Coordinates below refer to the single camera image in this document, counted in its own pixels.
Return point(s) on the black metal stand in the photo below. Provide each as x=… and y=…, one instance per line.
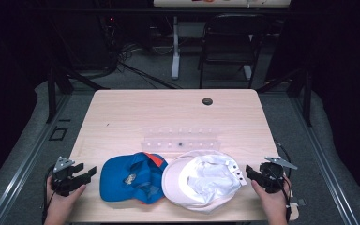
x=52, y=93
x=307, y=97

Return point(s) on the person's left hand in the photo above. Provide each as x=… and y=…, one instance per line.
x=63, y=203

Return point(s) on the black table grommet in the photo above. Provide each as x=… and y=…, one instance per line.
x=207, y=101

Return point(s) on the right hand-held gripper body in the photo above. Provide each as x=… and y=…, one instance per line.
x=273, y=178

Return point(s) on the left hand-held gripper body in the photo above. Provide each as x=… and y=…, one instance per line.
x=63, y=181

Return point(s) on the person's right hand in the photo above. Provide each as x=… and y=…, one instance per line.
x=272, y=203

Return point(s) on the white cap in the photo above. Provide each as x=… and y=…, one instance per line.
x=200, y=182

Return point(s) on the clear acrylic rack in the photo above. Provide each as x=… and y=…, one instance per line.
x=179, y=140

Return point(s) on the black folding chair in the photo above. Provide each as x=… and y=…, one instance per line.
x=231, y=47

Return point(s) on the grey metal table bracket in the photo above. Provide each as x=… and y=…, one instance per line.
x=297, y=203

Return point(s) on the white desk leg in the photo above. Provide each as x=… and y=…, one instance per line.
x=175, y=56

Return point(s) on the aluminium floor rail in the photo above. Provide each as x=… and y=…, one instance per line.
x=28, y=159
x=325, y=165

